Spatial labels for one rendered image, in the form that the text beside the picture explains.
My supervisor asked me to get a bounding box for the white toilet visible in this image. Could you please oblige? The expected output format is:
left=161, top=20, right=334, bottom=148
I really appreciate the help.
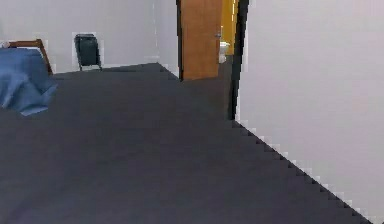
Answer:
left=218, top=41, right=231, bottom=64

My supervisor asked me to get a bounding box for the brown wooden room door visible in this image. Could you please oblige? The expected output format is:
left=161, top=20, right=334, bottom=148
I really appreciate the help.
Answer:
left=179, top=0, right=224, bottom=81

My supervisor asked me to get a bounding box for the black waste bin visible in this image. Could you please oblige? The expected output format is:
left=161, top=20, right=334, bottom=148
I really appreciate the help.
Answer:
left=73, top=33, right=103, bottom=71

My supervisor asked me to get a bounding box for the wooden bed with blue blanket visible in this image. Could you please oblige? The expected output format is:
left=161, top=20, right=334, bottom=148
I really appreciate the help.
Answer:
left=0, top=38, right=58, bottom=117

